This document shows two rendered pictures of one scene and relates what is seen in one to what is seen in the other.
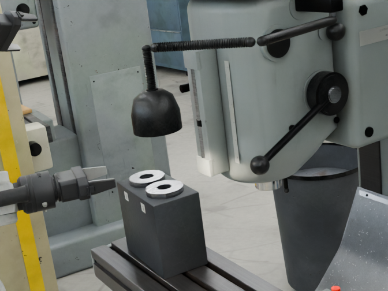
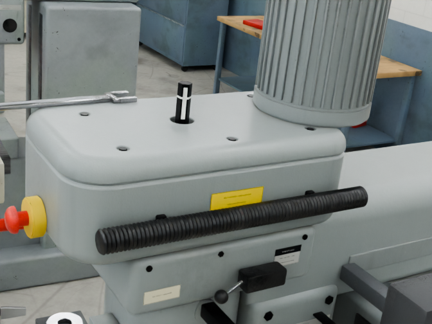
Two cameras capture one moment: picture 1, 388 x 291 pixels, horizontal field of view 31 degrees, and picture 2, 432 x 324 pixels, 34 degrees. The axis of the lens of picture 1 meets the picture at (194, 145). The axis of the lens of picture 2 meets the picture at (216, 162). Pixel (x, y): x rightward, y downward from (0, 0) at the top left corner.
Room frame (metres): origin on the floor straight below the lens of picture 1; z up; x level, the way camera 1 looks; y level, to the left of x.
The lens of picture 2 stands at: (0.12, -0.13, 2.24)
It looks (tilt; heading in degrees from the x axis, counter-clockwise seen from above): 22 degrees down; 357
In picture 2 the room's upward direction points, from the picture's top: 7 degrees clockwise
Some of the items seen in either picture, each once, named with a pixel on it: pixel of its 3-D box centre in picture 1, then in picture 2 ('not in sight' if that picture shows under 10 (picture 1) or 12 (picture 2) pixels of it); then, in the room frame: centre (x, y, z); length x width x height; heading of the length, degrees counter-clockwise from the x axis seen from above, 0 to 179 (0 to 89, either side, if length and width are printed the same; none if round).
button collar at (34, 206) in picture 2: not in sight; (33, 216); (1.04, 0.08, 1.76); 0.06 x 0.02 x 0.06; 30
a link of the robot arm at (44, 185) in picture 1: (60, 188); not in sight; (1.51, 0.32, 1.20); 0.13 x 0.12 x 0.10; 16
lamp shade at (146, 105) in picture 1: (155, 109); not in sight; (0.97, 0.05, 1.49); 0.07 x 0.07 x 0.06
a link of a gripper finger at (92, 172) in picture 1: (93, 172); (12, 310); (1.59, 0.25, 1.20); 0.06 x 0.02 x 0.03; 106
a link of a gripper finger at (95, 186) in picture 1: (102, 186); not in sight; (1.48, 0.22, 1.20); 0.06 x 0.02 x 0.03; 106
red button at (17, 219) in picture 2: not in sight; (17, 219); (1.02, 0.10, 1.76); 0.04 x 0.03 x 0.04; 30
